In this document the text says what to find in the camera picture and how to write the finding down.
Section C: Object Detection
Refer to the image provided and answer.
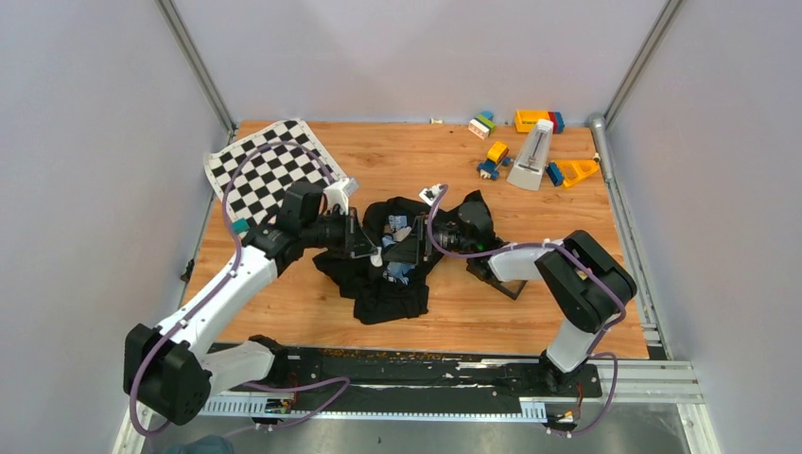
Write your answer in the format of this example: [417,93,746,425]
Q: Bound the black printed t-shirt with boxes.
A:
[313,190,504,324]

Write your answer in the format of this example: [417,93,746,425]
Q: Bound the white green blue block stack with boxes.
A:
[468,111,497,140]

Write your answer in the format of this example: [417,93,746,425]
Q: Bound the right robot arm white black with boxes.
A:
[381,201,637,395]

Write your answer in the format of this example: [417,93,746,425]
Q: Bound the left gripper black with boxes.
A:
[302,207,378,259]

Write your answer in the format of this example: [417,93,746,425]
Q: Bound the grey metal pipe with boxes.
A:
[588,113,615,184]

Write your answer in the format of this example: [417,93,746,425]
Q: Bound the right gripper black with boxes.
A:
[385,212,475,264]

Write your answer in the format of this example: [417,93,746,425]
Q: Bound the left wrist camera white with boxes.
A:
[323,177,358,215]

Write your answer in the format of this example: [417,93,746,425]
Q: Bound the blue toy block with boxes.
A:
[546,162,565,186]

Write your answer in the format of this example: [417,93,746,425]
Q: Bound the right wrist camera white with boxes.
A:
[419,183,447,206]

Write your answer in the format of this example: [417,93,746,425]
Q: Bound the red blue toy blocks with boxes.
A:
[548,111,566,134]

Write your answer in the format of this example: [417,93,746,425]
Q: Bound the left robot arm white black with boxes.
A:
[123,178,378,426]

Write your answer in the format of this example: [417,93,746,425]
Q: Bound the yellow toy block bin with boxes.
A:
[514,110,553,133]

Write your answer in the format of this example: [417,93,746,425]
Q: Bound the white metronome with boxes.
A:
[507,119,554,191]

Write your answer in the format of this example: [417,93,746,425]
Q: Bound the orange triangular toy piece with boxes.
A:
[555,159,601,188]

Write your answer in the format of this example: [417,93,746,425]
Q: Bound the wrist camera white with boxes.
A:
[419,183,447,206]
[323,177,358,215]

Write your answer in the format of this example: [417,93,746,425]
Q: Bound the blue yellow toy car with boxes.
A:
[477,141,512,181]

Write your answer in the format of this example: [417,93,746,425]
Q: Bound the black square frame right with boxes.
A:
[466,257,527,301]

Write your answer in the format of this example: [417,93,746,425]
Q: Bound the black white checkerboard mat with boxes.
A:
[203,119,345,227]

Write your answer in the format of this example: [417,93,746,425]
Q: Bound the small teal cube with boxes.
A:
[232,218,250,236]

